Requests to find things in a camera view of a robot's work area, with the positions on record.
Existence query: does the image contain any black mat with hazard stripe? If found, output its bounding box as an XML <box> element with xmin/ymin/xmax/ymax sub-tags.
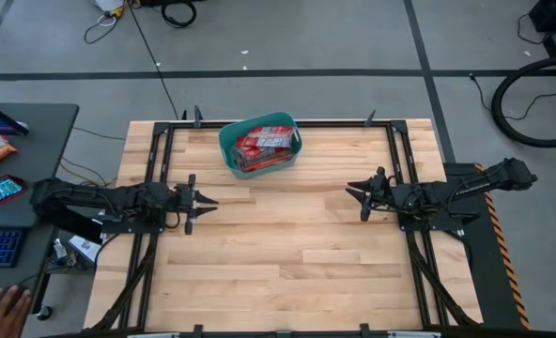
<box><xmin>441</xmin><ymin>161</ymin><xmax>533</xmax><ymax>330</ymax></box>

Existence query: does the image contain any black metal table frame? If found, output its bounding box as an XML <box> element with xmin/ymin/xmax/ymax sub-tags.
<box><xmin>89</xmin><ymin>106</ymin><xmax>484</xmax><ymax>338</ymax></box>

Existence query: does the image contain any black desk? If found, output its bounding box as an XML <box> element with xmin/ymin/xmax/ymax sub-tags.
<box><xmin>0</xmin><ymin>102</ymin><xmax>80</xmax><ymax>338</ymax></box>

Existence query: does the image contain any thick black hose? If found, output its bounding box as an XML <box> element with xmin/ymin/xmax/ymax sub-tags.
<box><xmin>490</xmin><ymin>54</ymin><xmax>556</xmax><ymax>149</ymax></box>

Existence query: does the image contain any white power adapter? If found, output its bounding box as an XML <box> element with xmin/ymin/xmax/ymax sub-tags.
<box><xmin>67</xmin><ymin>234</ymin><xmax>101</xmax><ymax>264</ymax></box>

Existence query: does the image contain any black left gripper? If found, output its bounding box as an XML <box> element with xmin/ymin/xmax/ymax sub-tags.
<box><xmin>167</xmin><ymin>173</ymin><xmax>220</xmax><ymax>236</ymax></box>

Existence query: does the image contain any coiled black cable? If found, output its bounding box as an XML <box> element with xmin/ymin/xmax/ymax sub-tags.
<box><xmin>160</xmin><ymin>0</ymin><xmax>198</xmax><ymax>29</ymax></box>

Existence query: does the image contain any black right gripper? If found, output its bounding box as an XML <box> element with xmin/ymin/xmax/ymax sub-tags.
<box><xmin>345</xmin><ymin>166</ymin><xmax>402</xmax><ymax>223</ymax></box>

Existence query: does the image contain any person's hand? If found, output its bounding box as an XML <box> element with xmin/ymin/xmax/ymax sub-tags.
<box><xmin>0</xmin><ymin>284</ymin><xmax>34</xmax><ymax>338</ymax></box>

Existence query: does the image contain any teal plastic basket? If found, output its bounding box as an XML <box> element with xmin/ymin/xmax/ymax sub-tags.
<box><xmin>218</xmin><ymin>111</ymin><xmax>303</xmax><ymax>180</ymax></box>

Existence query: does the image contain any long black floor cable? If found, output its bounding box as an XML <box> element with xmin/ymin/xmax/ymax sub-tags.
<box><xmin>126</xmin><ymin>0</ymin><xmax>181</xmax><ymax>121</ymax></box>

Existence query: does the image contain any white bucket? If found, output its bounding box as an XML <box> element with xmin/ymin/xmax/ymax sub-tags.
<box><xmin>93</xmin><ymin>0</ymin><xmax>125</xmax><ymax>13</ymax></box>

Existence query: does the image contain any thin black floor cable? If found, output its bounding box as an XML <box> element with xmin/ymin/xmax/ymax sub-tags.
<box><xmin>469</xmin><ymin>72</ymin><xmax>556</xmax><ymax>122</ymax></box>

